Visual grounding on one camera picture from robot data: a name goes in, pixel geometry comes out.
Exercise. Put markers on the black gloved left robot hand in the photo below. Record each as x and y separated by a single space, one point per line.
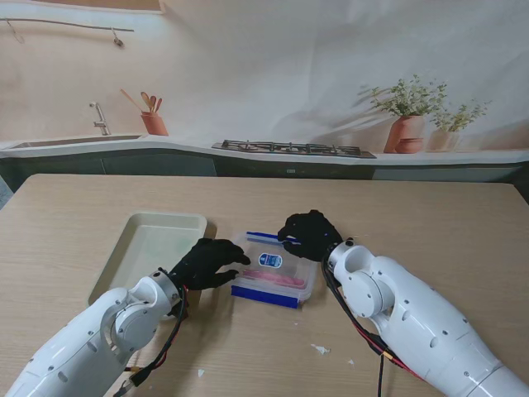
202 264

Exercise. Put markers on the cream rectangular tray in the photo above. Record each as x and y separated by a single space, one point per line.
140 248

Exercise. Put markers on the large white paper scrap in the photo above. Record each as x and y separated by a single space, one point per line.
320 350

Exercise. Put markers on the printed kitchen backdrop banner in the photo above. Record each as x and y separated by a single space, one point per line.
264 62

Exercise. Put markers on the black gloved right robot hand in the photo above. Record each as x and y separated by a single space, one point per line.
314 233

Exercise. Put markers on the clear container with blue clips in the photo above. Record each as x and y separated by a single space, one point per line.
264 295

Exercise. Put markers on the clear lid with blue label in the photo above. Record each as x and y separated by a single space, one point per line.
270 259

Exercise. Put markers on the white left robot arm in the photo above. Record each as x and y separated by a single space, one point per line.
103 331

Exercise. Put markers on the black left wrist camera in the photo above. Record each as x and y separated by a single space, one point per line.
184 310

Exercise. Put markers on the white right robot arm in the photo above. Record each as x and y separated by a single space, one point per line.
413 310

